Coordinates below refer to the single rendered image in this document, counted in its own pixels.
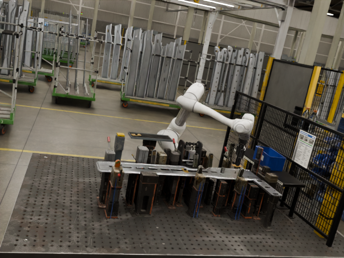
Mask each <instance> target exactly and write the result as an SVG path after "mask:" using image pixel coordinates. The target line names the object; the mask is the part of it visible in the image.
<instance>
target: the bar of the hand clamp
mask: <svg viewBox="0 0 344 258"><path fill-rule="evenodd" d="M233 147H235V144H234V143H229V150H228V156H227V159H228V162H230V163H231V161H232V154H233ZM229 158H230V161H229Z"/></svg>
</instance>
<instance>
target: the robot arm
mask: <svg viewBox="0 0 344 258"><path fill-rule="evenodd" d="M203 94H204V86H203V85H202V84H201V83H194V84H192V85H191V86H190V87H189V88H188V90H187V91H186V93H185V94H184V95H183V96H179V97H178V98H177V105H178V106H179V107H181V109H180V111H179V113H178V115H177V117H176V118H174V119H173V120H172V121H171V123H170V125H169V126H168V128H167V129H166V130H161V131H159V132H158V133H157V134H158V135H169V136H170V137H171V138H172V139H173V138H174V139H175V143H176V144H175V145H176V148H177V149H178V143H177V141H178V139H179V137H180V136H181V135H182V134H183V132H184V130H185V128H186V122H185V121H186V119H187V118H188V116H189V114H190V112H194V113H200V114H205V115H208V116H210V117H212V118H214V119H216V120H217V121H219V122H221V123H223V124H225V125H227V126H229V127H230V128H231V129H232V131H234V132H235V133H237V134H239V140H238V142H239V143H238V144H236V154H235V155H236V161H235V165H236V166H239V165H240V162H241V159H243V157H244V154H245V151H246V148H245V145H246V144H247V142H248V139H249V137H250V133H251V131H252V129H253V125H254V116H253V115H252V114H244V116H243V117H242V119H235V120H231V119H228V118H226V117H224V116H223V115H221V114H219V113H218V112H216V111H214V110H213V109H211V108H209V107H207V106H205V105H203V104H201V103H199V100H200V99H201V97H202V95H203ZM157 142H158V144H159V145H160V147H161V148H162V149H163V150H164V149H165V148H170V149H171V151H175V147H174V144H173V142H166V141H157Z"/></svg>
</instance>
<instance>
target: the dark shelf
mask: <svg viewBox="0 0 344 258"><path fill-rule="evenodd" d="M253 155H254V150H252V149H250V148H247V149H246V151H245V154H244V158H245V159H246V160H248V161H249V162H250V163H252V164H253V165H254V159H253ZM262 168H263V167H262V166H261V165H259V169H260V170H262ZM270 173H274V174H276V175H277V176H278V180H277V183H279V184H280V185H282V186H283V187H301V188H305V186H306V185H305V184H304V183H303V182H301V181H300V180H298V179H296V178H295V177H293V176H292V175H290V174H289V173H287V172H286V171H284V170H283V171H273V170H271V171H270Z"/></svg>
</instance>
